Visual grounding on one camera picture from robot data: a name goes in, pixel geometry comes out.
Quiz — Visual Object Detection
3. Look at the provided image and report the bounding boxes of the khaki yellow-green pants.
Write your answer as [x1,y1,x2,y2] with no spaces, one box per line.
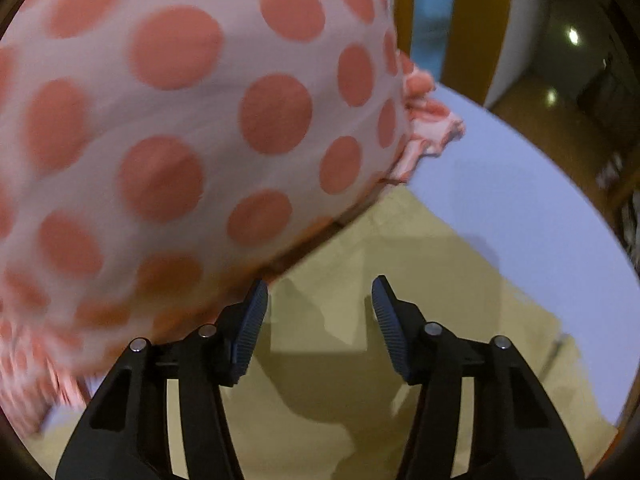
[22,185,620,480]

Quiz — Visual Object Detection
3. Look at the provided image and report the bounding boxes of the white bed sheet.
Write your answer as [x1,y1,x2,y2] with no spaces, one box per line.
[409,84,639,422]

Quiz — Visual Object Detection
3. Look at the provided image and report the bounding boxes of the orange polka dot pillow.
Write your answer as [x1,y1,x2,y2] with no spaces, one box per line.
[1,0,464,437]

